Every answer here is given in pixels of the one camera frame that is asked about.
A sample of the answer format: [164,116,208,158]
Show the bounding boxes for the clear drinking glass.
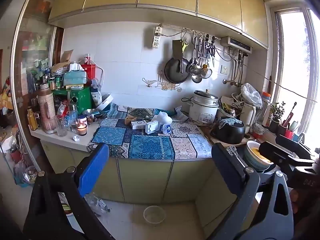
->
[55,116,68,137]

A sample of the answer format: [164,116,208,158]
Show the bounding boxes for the black pot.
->
[211,117,246,145]

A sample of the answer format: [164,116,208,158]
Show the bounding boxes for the white pouch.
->
[91,87,103,105]

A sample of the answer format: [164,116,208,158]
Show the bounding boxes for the white towel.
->
[151,111,173,124]

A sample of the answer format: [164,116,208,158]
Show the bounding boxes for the large bowl with yellow inside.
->
[244,140,274,172]

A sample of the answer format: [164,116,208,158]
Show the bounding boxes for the glass display cabinet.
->
[10,0,64,170]

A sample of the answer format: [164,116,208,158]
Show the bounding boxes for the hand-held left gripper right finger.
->
[207,142,294,240]

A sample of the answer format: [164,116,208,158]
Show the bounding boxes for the metal skimmer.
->
[189,36,202,75]

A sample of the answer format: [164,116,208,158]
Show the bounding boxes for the plastic bag with scraps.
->
[14,160,38,187]

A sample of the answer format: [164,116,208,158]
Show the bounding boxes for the knitted dishcloth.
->
[226,145,240,158]

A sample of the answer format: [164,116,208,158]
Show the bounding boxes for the teal tissue box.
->
[62,62,87,86]

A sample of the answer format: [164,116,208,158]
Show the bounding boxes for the metal hanging rail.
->
[160,24,220,39]

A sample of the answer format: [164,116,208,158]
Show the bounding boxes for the clear plastic trash bowl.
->
[143,205,166,225]

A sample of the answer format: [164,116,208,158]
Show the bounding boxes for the metal strainer spoon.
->
[201,64,213,79]

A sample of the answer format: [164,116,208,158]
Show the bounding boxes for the black wire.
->
[260,76,318,103]

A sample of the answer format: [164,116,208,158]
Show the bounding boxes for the stack of small bowls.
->
[253,124,265,139]

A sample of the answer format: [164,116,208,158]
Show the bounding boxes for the white power strip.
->
[152,26,163,48]

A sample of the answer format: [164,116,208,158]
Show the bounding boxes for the black kitchen scissors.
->
[209,39,217,67]

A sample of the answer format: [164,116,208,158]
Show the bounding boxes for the steel cleaver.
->
[172,39,184,73]

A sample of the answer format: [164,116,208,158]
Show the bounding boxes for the clear plastic bag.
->
[240,83,263,109]

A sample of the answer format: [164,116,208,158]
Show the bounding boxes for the white round perforated tray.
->
[95,93,113,113]

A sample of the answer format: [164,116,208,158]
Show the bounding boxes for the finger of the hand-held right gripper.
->
[275,134,313,159]
[259,141,295,167]

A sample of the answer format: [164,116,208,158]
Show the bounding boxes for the yellow base cabinets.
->
[40,140,238,230]

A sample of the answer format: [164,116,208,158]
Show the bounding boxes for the wooden cutting board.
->
[200,125,250,147]

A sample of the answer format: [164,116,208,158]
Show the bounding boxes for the window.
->
[270,5,320,150]

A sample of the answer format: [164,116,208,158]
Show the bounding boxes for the white rice cooker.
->
[188,89,220,127]

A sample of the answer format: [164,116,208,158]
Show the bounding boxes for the brown cardboard box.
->
[51,49,74,73]

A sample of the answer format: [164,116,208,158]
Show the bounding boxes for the white kettle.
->
[241,102,258,133]

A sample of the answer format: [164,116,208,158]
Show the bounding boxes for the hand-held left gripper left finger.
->
[23,142,115,240]

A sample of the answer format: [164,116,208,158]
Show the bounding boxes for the white water heater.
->
[220,36,253,53]

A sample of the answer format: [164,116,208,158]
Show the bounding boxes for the pink thermos flask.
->
[37,83,57,134]

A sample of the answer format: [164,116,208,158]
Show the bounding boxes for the crumpled plastic bag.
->
[85,194,110,217]

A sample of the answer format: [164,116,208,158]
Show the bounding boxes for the black frying pan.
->
[164,57,190,84]

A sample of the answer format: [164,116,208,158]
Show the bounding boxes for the green box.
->
[53,86,93,115]

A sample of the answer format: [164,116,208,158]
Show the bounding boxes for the long white printed box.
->
[130,120,147,130]

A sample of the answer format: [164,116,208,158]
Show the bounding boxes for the clear glass bottle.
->
[69,104,79,133]

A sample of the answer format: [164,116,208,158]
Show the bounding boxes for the patterned blue tablecloth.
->
[87,103,213,160]

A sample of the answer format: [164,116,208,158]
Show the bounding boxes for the potted plant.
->
[269,102,285,133]

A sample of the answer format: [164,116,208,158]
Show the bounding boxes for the blue knitted pot cloth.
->
[219,117,244,127]

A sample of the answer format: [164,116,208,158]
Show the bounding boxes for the yellow oil bottle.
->
[27,107,38,131]

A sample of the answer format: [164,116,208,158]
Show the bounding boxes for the small white box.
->
[145,121,160,134]

